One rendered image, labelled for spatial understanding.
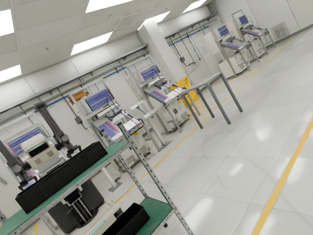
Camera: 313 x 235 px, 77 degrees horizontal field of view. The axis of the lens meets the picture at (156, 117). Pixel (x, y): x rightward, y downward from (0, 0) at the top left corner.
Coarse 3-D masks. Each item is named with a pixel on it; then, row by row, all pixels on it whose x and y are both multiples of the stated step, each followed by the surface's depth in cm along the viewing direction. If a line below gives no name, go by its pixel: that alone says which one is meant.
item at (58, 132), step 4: (36, 108) 184; (44, 108) 186; (44, 112) 186; (44, 116) 186; (48, 116) 187; (48, 120) 186; (52, 120) 188; (52, 124) 187; (56, 124) 189; (56, 128) 188; (56, 132) 188; (60, 132) 189
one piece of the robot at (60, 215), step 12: (84, 192) 235; (96, 192) 243; (60, 204) 220; (72, 204) 222; (84, 204) 229; (96, 204) 240; (60, 216) 218; (72, 216) 218; (84, 216) 227; (72, 228) 223
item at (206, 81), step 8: (208, 80) 320; (224, 80) 336; (192, 88) 342; (208, 88) 316; (184, 96) 371; (200, 96) 396; (232, 96) 341; (192, 112) 375; (224, 112) 322; (200, 128) 383
